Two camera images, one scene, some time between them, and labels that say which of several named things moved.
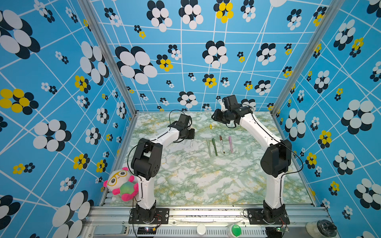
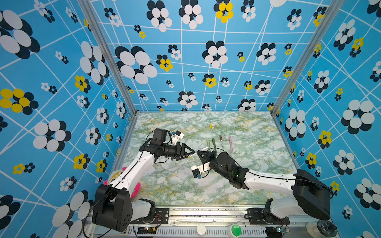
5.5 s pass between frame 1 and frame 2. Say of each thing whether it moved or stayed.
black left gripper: moved
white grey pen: stayed
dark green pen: stayed
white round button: stayed
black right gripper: moved
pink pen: stayed
